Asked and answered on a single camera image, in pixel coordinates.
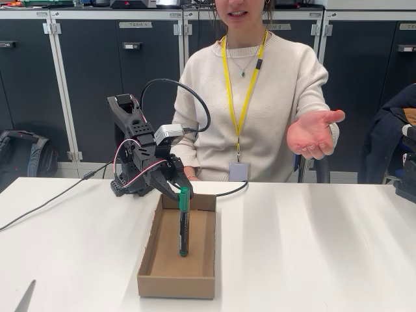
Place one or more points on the black office chair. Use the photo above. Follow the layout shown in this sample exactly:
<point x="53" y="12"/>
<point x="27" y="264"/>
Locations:
<point x="321" y="170"/>

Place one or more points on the black robot device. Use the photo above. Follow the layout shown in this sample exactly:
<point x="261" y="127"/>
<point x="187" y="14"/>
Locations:
<point x="408" y="191"/>

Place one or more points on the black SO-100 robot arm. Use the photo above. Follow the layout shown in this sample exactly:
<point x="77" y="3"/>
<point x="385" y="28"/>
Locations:
<point x="130" y="123"/>

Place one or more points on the person in white sweater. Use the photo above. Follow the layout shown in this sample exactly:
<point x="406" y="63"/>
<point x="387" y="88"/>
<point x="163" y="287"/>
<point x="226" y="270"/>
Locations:
<point x="266" y="97"/>

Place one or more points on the black device with red mark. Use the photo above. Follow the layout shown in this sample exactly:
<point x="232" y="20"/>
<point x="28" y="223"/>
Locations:
<point x="286" y="4"/>

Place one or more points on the grey TEAM 4 label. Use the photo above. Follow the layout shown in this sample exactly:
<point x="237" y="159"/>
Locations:
<point x="136" y="25"/>

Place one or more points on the clear badge holder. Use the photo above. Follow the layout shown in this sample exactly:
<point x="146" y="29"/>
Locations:
<point x="239" y="171"/>

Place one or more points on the green whiteboard marker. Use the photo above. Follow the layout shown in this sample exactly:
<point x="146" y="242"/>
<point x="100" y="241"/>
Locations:
<point x="183" y="227"/>

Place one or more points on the grey TEAM 5 label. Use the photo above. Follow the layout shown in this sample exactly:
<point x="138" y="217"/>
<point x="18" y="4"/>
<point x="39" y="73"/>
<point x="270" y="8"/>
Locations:
<point x="279" y="26"/>

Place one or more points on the white gripper camera box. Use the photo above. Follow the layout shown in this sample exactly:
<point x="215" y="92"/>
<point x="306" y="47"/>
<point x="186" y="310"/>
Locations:
<point x="169" y="133"/>

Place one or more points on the black electronic device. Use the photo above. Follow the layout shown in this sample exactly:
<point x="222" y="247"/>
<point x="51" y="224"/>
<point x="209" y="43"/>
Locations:
<point x="133" y="4"/>

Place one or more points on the clear drinking glass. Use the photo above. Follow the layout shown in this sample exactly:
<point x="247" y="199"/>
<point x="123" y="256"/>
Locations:
<point x="79" y="3"/>

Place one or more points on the grey electronic device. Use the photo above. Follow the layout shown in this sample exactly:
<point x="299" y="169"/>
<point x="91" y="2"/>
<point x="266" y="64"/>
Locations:
<point x="169" y="3"/>

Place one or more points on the green flat box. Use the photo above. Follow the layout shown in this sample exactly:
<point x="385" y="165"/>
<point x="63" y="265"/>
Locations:
<point x="48" y="2"/>

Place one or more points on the brown cardboard box tray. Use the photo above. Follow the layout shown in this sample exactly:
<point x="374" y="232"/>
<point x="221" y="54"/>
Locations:
<point x="169" y="286"/>

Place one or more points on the person's right forearm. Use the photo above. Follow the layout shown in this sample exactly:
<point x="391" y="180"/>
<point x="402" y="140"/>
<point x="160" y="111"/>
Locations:
<point x="195" y="156"/>

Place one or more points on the person's left hand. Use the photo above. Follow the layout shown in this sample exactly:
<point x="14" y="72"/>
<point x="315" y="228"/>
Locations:
<point x="312" y="136"/>

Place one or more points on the grey backpack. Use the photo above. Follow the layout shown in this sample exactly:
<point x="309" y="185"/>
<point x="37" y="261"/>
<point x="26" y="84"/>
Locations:
<point x="29" y="156"/>

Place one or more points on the dark jacket with orange lining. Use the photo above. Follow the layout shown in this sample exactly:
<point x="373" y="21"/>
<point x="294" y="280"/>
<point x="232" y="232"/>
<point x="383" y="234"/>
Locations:
<point x="386" y="136"/>

